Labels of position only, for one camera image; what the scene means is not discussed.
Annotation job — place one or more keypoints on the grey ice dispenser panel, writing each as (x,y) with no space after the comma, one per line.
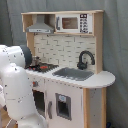
(63,106)

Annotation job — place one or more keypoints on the silver toy pot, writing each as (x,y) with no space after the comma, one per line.
(35,61)

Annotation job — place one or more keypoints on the grey range hood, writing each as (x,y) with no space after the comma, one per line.
(40,26)

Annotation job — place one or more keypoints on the grey cabinet door handle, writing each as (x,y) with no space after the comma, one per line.
(49,109)

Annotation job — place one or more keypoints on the red stove knob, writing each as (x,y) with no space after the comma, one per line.
(35,83)

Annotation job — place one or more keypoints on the wooden toy kitchen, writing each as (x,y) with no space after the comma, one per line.
(75,88)

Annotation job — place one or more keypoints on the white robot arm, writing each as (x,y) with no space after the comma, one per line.
(17,90)

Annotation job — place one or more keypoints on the toy microwave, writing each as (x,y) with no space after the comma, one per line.
(74,23)

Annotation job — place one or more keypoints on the black toy stovetop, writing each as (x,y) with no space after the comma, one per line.
(45,68)

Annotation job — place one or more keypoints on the grey toy sink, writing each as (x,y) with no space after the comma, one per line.
(73,74)

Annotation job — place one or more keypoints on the black toy faucet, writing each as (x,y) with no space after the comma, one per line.
(82,64)

